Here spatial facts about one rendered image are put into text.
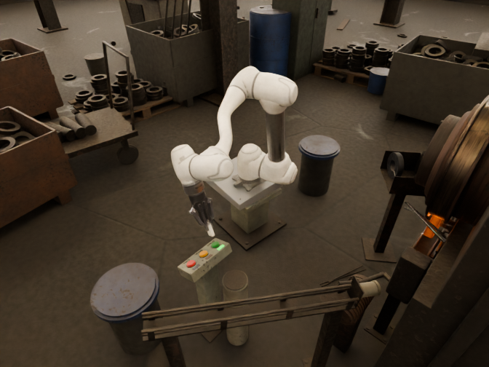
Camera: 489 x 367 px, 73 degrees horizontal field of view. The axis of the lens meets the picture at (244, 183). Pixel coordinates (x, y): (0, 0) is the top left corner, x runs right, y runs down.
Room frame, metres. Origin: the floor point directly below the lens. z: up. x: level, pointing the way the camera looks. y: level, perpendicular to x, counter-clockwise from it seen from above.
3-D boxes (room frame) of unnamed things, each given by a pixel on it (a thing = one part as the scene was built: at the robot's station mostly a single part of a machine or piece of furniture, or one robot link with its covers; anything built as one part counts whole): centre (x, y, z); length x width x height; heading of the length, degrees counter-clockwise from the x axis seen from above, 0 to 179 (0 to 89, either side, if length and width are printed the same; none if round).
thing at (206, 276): (0.99, 0.19, 0.31); 0.24 x 0.16 x 0.62; 137
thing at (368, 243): (1.52, -0.93, 0.36); 0.26 x 0.20 x 0.72; 172
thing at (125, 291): (0.93, 0.59, 0.21); 0.32 x 0.32 x 0.43
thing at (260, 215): (1.78, -0.04, 0.16); 0.40 x 0.40 x 0.31; 39
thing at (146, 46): (4.43, 0.66, 0.43); 1.23 x 0.93 x 0.87; 135
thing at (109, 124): (2.60, 1.56, 0.48); 1.18 x 0.65 x 0.96; 127
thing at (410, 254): (0.80, -0.66, 0.68); 0.11 x 0.08 x 0.24; 47
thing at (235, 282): (0.91, 0.05, 0.26); 0.12 x 0.12 x 0.52
